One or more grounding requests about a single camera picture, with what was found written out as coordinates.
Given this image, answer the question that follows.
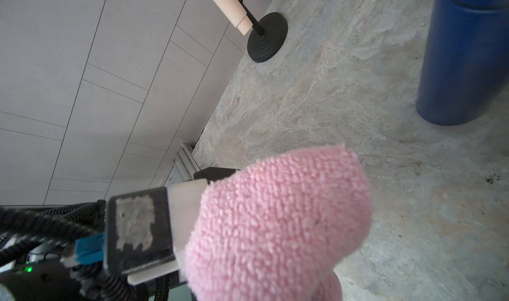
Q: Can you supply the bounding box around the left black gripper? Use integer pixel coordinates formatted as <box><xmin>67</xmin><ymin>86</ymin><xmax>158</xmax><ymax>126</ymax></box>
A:
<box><xmin>0</xmin><ymin>256</ymin><xmax>172</xmax><ymax>301</ymax></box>

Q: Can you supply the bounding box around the pink cloth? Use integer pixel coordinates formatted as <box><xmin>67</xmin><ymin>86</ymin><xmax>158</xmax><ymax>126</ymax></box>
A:
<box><xmin>185</xmin><ymin>145</ymin><xmax>373</xmax><ymax>300</ymax></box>

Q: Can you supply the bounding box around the blue thermos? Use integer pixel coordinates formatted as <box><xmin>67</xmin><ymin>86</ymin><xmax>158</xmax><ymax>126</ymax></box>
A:
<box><xmin>416</xmin><ymin>0</ymin><xmax>508</xmax><ymax>126</ymax></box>

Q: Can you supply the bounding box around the beige microphone on black stand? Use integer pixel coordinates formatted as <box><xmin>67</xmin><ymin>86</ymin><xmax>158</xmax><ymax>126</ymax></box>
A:
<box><xmin>213</xmin><ymin>0</ymin><xmax>288</xmax><ymax>63</ymax></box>

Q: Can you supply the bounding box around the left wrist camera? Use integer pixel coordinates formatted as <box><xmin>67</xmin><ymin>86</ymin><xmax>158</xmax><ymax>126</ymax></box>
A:
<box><xmin>61</xmin><ymin>178</ymin><xmax>209</xmax><ymax>286</ymax></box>

